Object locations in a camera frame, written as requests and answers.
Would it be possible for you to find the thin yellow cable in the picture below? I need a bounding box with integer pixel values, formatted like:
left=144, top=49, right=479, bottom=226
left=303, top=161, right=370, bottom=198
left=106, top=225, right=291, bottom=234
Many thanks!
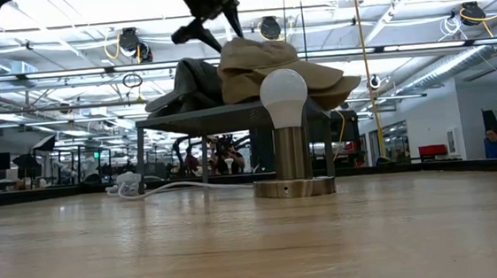
left=330, top=107, right=350, bottom=162

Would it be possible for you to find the small black ceiling reel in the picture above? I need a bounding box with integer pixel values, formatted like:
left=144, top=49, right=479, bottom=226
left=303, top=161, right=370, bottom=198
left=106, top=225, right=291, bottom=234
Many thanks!
left=367, top=73, right=383, bottom=91

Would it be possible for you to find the white lamp cord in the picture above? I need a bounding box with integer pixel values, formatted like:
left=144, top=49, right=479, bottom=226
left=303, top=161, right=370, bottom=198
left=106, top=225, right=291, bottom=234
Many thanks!
left=105, top=174, right=256, bottom=203

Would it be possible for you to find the black aluminium table frame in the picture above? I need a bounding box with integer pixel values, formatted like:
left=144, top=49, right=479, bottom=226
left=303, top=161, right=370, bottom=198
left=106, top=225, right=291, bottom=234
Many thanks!
left=0, top=150, right=497, bottom=213

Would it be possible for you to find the grey perforated metal shelf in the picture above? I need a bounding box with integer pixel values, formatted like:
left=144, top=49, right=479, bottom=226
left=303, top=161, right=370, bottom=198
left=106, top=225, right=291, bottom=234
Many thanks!
left=133, top=95, right=337, bottom=193

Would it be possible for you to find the silver ventilation duct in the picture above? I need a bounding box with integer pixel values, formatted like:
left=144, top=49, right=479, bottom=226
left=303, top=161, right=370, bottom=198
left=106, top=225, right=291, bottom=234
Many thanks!
left=390, top=43, right=497, bottom=97

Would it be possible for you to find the white power adapter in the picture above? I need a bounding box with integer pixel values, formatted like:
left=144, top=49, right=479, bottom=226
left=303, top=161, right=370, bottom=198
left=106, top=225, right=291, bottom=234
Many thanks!
left=105, top=170, right=145, bottom=197

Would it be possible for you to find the hanging black cable ring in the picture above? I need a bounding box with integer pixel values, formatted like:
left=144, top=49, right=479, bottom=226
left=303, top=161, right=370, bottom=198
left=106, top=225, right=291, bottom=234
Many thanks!
left=120, top=72, right=144, bottom=90

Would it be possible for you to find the white light bulb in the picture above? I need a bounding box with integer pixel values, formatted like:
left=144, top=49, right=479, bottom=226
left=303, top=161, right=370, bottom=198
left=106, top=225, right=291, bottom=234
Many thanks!
left=256, top=66, right=312, bottom=131

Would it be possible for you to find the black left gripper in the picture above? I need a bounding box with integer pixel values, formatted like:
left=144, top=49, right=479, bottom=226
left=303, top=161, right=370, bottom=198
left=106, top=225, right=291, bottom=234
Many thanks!
left=168, top=0, right=256, bottom=58

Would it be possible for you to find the black cabinet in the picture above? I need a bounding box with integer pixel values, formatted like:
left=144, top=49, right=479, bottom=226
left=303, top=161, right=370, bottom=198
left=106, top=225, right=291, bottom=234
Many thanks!
left=329, top=108, right=362, bottom=169

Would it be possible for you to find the yellow hanging cable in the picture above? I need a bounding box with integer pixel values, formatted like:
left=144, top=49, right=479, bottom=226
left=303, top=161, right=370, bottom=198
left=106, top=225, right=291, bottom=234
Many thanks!
left=351, top=0, right=389, bottom=160

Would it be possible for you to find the red box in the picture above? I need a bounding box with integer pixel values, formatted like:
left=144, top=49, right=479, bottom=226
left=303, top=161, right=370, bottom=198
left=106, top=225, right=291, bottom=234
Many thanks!
left=417, top=143, right=450, bottom=161

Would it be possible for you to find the black ceiling cable reel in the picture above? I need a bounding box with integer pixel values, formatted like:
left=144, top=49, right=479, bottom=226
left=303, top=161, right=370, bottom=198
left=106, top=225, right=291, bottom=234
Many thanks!
left=459, top=0, right=488, bottom=28
left=257, top=15, right=284, bottom=42
left=116, top=25, right=154, bottom=66

